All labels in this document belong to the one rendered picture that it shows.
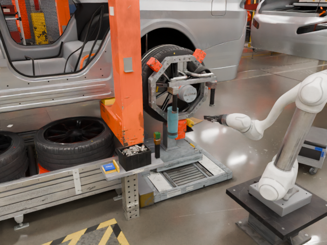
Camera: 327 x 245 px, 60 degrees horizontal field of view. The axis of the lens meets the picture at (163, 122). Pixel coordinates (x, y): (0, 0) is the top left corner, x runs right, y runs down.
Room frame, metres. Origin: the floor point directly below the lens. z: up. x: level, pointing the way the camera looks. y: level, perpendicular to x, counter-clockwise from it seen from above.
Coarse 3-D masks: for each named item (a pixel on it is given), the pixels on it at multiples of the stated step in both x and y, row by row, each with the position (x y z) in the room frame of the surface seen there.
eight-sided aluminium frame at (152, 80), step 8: (168, 56) 2.28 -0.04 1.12; (176, 56) 2.29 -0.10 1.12; (184, 56) 2.28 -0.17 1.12; (192, 56) 2.30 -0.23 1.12; (168, 64) 2.21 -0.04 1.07; (200, 64) 2.34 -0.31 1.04; (160, 72) 2.19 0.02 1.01; (200, 72) 2.40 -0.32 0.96; (152, 80) 2.15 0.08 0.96; (152, 88) 2.15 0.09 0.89; (200, 88) 2.41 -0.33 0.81; (152, 96) 2.15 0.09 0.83; (200, 96) 2.39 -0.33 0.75; (152, 104) 2.14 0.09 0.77; (200, 104) 2.35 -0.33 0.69; (160, 112) 2.18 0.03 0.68; (184, 112) 2.33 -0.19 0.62; (192, 112) 2.31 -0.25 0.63
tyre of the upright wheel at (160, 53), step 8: (152, 48) 2.46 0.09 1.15; (160, 48) 2.40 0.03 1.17; (168, 48) 2.34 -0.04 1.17; (176, 48) 2.34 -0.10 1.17; (184, 48) 2.38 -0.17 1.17; (144, 56) 2.39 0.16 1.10; (152, 56) 2.31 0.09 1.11; (160, 56) 2.27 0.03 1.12; (144, 64) 2.29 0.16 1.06; (144, 72) 2.22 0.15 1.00; (152, 72) 2.24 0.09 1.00; (144, 80) 2.21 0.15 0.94; (144, 88) 2.21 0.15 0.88; (144, 96) 2.21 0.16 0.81; (144, 104) 2.21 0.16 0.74; (152, 112) 2.24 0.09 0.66; (160, 120) 2.27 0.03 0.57
